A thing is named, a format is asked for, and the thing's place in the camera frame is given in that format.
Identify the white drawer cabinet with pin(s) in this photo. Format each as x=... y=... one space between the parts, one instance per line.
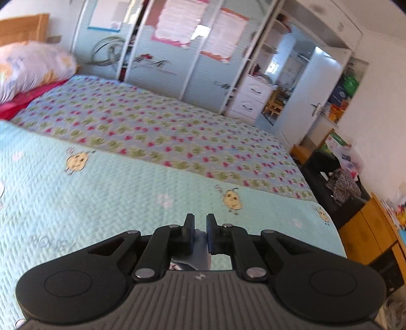
x=250 y=99

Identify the white patterned baby garment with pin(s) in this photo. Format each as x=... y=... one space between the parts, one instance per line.
x=198 y=260

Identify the wooden headboard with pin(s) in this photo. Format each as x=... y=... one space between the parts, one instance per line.
x=20 y=29

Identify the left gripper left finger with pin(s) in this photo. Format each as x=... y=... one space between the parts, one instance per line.
x=154 y=252

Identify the black chair with clothes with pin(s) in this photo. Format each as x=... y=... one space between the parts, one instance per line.
x=334 y=188

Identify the mint green bee quilt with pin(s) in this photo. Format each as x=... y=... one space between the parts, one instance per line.
x=58 y=197

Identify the floral long pillow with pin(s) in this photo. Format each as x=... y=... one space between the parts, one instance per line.
x=31 y=64

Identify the pale blue sliding wardrobe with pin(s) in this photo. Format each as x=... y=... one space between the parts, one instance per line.
x=194 y=51

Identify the heart patterned bedsheet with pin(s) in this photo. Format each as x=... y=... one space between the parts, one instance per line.
x=124 y=119

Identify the white room door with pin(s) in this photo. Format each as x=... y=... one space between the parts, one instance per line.
x=314 y=87

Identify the wooden desk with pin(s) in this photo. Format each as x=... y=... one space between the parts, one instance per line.
x=371 y=238

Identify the magenta bed sheet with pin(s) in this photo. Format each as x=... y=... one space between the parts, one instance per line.
x=10 y=109

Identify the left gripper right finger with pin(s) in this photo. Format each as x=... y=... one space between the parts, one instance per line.
x=235 y=242

